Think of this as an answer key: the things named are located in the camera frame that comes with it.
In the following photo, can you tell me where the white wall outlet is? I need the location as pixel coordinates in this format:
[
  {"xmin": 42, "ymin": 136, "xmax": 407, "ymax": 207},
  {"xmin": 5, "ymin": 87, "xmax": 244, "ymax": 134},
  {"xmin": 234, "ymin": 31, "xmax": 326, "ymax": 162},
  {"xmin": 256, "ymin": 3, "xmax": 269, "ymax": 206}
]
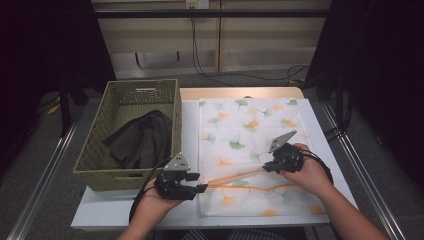
[{"xmin": 185, "ymin": 0, "xmax": 210, "ymax": 10}]

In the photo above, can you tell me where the small yellow object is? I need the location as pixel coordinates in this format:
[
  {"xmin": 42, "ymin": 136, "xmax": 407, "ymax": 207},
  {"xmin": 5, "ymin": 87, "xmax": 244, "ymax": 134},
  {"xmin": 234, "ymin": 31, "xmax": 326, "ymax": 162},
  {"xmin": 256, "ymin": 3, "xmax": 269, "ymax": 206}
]
[{"xmin": 46, "ymin": 103, "xmax": 62, "ymax": 116}]

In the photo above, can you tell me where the person's striped clothing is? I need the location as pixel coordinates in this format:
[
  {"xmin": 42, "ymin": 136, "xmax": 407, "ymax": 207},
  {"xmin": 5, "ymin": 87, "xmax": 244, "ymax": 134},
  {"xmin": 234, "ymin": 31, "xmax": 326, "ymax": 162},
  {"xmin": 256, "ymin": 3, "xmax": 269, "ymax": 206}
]
[{"xmin": 181, "ymin": 228, "xmax": 284, "ymax": 240}]

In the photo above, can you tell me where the black power cable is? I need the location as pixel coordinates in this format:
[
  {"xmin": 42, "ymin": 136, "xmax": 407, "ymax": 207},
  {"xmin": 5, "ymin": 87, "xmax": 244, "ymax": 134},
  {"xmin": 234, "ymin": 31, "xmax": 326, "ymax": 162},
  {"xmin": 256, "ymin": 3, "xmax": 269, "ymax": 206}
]
[{"xmin": 190, "ymin": 7, "xmax": 311, "ymax": 88}]

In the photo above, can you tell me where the white table sheet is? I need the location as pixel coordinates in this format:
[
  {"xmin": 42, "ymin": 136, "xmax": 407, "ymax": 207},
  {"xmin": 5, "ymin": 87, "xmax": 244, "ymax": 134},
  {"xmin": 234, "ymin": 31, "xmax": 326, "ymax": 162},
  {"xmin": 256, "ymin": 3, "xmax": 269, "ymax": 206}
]
[{"xmin": 70, "ymin": 98, "xmax": 358, "ymax": 230}]

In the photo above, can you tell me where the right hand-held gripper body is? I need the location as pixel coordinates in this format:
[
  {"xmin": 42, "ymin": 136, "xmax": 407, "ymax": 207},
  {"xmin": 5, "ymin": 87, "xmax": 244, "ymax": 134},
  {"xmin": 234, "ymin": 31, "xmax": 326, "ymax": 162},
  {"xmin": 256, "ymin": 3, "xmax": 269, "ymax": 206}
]
[{"xmin": 268, "ymin": 129, "xmax": 305, "ymax": 174}]

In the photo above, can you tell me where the black curtain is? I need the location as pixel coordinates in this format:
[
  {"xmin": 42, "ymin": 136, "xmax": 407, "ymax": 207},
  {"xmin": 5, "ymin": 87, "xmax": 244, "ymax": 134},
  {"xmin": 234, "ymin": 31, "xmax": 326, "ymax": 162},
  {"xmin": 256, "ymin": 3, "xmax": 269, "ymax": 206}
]
[
  {"xmin": 0, "ymin": 0, "xmax": 116, "ymax": 174},
  {"xmin": 304, "ymin": 0, "xmax": 424, "ymax": 188}
]

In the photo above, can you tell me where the black stand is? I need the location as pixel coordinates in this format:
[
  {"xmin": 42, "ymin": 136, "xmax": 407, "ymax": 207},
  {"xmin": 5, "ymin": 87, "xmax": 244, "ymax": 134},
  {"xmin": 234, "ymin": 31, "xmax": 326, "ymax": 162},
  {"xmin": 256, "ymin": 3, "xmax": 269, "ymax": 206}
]
[
  {"xmin": 333, "ymin": 73, "xmax": 354, "ymax": 131},
  {"xmin": 58, "ymin": 78, "xmax": 89, "ymax": 138}
]

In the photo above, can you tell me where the person's left hand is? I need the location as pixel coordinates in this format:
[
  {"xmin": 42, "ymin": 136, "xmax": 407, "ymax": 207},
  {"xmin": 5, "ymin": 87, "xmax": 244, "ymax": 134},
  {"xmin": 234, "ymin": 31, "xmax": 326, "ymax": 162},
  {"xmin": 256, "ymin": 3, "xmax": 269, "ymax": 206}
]
[{"xmin": 137, "ymin": 178, "xmax": 184, "ymax": 219}]

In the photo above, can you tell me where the left hand-held gripper cable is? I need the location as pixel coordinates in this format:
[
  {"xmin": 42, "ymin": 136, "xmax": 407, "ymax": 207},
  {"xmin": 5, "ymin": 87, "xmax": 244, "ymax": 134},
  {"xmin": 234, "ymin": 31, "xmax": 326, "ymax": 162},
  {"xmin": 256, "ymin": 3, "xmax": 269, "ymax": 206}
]
[{"xmin": 128, "ymin": 158, "xmax": 173, "ymax": 224}]

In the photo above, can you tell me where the person's right hand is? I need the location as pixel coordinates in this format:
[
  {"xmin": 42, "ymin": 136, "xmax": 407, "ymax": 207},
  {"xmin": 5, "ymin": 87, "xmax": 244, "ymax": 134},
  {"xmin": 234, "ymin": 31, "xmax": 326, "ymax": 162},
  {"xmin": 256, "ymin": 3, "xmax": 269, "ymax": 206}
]
[{"xmin": 281, "ymin": 143, "xmax": 332, "ymax": 198}]

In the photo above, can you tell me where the dark cloth garment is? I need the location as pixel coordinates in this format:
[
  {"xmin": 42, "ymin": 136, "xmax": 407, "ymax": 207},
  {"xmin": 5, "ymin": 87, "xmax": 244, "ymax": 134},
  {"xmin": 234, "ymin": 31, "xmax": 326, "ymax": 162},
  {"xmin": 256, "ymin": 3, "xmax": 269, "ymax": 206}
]
[{"xmin": 102, "ymin": 109, "xmax": 174, "ymax": 170}]

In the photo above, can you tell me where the right hand-held gripper cable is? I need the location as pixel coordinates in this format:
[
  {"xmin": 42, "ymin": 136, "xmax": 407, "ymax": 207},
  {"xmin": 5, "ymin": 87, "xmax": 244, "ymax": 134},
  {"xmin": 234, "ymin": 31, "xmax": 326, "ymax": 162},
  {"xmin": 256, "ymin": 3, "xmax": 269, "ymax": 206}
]
[{"xmin": 299, "ymin": 148, "xmax": 335, "ymax": 185}]

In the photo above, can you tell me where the aluminium floor rail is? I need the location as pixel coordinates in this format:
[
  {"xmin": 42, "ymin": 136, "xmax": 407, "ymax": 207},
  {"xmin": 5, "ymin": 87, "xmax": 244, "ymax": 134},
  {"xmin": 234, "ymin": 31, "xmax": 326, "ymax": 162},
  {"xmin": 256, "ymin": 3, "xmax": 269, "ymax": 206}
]
[
  {"xmin": 6, "ymin": 113, "xmax": 84, "ymax": 240},
  {"xmin": 321, "ymin": 99, "xmax": 406, "ymax": 240}
]

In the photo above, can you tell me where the green woven basket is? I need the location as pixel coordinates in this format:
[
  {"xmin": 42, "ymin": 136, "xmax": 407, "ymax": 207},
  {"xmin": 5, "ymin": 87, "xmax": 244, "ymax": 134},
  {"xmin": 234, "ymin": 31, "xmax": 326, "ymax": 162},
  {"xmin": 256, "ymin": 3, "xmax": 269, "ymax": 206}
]
[{"xmin": 73, "ymin": 78, "xmax": 183, "ymax": 192}]

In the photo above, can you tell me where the hand-held gripper cable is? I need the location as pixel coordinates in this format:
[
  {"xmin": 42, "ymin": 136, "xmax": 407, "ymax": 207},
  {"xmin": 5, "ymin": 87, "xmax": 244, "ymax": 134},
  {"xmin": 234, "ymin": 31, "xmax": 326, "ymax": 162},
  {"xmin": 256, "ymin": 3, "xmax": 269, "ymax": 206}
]
[
  {"xmin": 128, "ymin": 158, "xmax": 173, "ymax": 224},
  {"xmin": 299, "ymin": 148, "xmax": 335, "ymax": 185}
]

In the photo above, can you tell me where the white leaf-print mesh laundry bag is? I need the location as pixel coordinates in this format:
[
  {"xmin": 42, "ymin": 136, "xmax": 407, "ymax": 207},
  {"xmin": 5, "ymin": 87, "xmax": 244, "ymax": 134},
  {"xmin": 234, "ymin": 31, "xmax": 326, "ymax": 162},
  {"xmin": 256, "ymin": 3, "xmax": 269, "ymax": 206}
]
[{"xmin": 198, "ymin": 97, "xmax": 329, "ymax": 218}]

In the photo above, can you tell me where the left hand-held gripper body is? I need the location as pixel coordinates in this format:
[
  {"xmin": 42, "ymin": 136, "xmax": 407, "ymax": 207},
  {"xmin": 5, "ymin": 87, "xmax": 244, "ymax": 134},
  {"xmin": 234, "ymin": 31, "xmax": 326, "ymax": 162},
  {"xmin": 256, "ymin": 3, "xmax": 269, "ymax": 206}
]
[{"xmin": 154, "ymin": 152, "xmax": 198, "ymax": 201}]

